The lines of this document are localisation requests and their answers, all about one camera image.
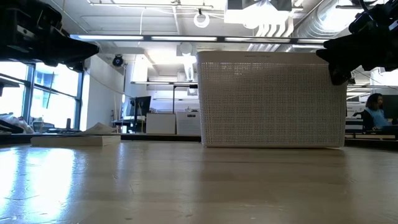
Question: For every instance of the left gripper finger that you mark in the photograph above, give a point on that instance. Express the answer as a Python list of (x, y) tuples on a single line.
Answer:
[(76, 67), (71, 51)]

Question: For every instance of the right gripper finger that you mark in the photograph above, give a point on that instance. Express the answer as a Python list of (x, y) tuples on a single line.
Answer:
[(339, 49), (340, 73)]

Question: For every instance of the person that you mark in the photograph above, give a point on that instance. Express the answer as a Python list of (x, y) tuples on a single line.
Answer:
[(371, 118)]

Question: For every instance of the dark computer monitor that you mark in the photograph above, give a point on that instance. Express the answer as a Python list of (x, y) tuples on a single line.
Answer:
[(391, 107), (141, 105)]

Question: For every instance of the white folded paper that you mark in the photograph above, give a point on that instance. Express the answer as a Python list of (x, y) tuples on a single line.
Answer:
[(98, 129)]

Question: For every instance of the background desk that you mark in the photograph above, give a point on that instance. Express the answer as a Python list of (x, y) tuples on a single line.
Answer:
[(373, 136)]

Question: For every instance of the thick beige book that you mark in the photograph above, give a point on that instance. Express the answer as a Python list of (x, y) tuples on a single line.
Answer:
[(74, 140)]

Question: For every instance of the white perforated laundry basket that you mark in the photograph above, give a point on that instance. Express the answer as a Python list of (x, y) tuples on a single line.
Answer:
[(270, 102)]

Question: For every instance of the crumpled light plastic bag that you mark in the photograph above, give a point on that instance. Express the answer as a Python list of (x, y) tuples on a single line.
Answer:
[(21, 123)]

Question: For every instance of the white overhead light panel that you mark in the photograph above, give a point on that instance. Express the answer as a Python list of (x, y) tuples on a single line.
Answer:
[(258, 15)]

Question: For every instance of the plain white box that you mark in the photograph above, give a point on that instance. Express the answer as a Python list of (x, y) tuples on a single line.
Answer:
[(160, 124)]

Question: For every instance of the silver ventilation duct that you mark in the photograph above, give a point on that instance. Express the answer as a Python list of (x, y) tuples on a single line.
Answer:
[(317, 21)]

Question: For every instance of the round black security camera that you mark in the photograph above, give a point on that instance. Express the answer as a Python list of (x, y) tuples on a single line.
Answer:
[(117, 60)]

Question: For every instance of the window with dark frame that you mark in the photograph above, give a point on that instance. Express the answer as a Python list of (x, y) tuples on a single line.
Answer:
[(30, 93)]

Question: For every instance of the frame beam with light strips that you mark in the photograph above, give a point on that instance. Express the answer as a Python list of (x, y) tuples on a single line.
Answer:
[(220, 39)]

